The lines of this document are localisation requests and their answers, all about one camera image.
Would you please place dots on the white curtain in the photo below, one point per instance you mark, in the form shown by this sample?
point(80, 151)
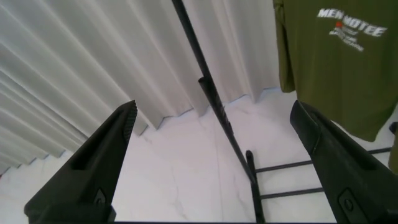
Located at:
point(109, 56)

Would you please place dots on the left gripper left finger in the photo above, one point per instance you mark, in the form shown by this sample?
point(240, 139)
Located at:
point(62, 199)

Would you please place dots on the black clothes rack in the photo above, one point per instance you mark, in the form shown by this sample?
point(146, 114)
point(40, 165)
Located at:
point(211, 90)

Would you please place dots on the green sleeveless shirt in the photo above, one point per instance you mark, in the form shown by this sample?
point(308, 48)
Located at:
point(335, 68)

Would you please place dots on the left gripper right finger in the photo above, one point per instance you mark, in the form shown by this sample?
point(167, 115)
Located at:
point(379, 199)

